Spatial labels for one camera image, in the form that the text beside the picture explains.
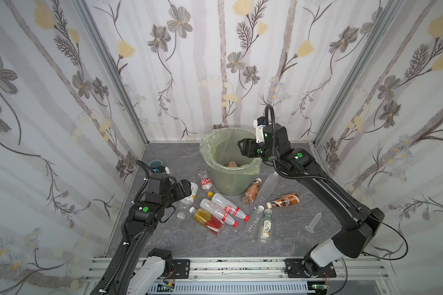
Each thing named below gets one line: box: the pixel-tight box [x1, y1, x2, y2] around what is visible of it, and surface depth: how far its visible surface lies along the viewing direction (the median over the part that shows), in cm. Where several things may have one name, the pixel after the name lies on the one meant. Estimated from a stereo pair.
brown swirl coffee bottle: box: [271, 192, 301, 209], surface depth 91 cm
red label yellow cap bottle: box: [200, 177, 214, 198], surface depth 97 cm
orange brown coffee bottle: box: [242, 177, 263, 204], surface depth 94 cm
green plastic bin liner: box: [199, 127, 263, 174], surface depth 89 cm
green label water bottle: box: [257, 208, 273, 245], surface depth 82 cm
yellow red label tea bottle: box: [188, 206, 224, 236], surface depth 84 cm
